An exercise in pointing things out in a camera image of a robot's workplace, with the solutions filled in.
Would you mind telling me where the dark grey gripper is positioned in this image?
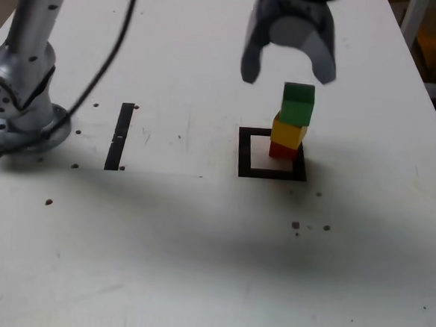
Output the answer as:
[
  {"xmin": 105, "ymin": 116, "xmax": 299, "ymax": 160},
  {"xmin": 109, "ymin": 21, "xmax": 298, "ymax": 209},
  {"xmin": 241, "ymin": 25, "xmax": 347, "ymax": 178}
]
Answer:
[{"xmin": 239, "ymin": 0, "xmax": 344, "ymax": 92}]

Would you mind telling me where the green cube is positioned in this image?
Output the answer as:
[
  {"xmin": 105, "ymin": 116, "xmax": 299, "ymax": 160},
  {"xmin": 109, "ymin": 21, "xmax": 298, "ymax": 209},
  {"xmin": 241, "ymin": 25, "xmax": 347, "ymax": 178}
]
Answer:
[{"xmin": 279, "ymin": 81, "xmax": 317, "ymax": 128}]

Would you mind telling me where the yellow cube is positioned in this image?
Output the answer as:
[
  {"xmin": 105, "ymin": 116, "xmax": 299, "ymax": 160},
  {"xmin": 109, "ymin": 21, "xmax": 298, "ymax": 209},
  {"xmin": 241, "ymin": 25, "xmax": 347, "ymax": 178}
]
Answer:
[{"xmin": 270, "ymin": 113, "xmax": 308, "ymax": 150}]

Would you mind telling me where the red cube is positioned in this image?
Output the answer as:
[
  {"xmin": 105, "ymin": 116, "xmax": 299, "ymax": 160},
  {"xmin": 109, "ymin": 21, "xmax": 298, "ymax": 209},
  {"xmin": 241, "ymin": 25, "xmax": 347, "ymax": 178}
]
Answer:
[{"xmin": 268, "ymin": 140, "xmax": 301, "ymax": 161}]

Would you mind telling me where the black tape square outline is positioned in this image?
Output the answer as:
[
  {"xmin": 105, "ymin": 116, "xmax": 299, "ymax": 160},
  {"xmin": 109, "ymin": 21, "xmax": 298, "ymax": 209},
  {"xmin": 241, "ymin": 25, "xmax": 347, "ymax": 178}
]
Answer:
[{"xmin": 235, "ymin": 126, "xmax": 311, "ymax": 182}]

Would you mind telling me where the black tape strip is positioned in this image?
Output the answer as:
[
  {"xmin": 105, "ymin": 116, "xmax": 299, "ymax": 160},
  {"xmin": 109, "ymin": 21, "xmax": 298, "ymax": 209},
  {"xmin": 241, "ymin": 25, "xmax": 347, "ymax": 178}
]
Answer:
[{"xmin": 103, "ymin": 102, "xmax": 136, "ymax": 172}]

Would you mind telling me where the white metal frame post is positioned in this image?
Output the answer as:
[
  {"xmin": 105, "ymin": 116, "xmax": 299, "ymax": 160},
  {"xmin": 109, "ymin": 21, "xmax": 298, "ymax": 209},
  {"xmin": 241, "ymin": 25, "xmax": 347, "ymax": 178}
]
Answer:
[{"xmin": 397, "ymin": 0, "xmax": 435, "ymax": 50}]

